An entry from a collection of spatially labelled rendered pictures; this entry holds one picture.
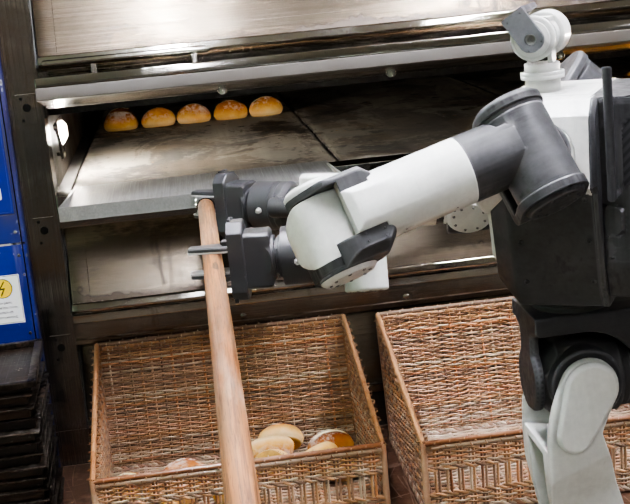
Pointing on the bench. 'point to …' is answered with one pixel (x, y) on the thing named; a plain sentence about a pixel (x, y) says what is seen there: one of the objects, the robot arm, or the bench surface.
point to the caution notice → (3, 299)
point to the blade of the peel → (166, 191)
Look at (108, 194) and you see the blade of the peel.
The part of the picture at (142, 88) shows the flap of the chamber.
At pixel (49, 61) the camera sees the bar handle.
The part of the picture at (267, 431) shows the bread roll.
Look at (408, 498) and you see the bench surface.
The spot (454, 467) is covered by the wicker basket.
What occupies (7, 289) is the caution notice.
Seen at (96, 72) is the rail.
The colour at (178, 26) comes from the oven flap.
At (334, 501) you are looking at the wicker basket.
